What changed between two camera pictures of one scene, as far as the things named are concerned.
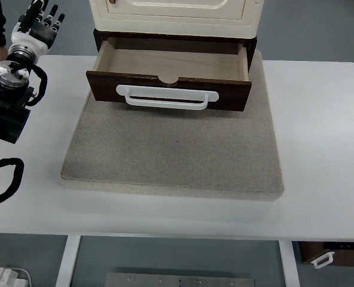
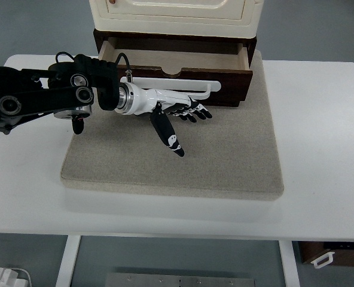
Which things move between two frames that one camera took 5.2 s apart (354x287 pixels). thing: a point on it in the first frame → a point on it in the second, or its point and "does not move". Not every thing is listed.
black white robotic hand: [34, 31] → [131, 99]
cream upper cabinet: [226, 19] does not move
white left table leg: [65, 273] does not move
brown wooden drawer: [214, 66] does not move
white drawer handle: [167, 92] → [197, 89]
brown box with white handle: [322, 253] does not move
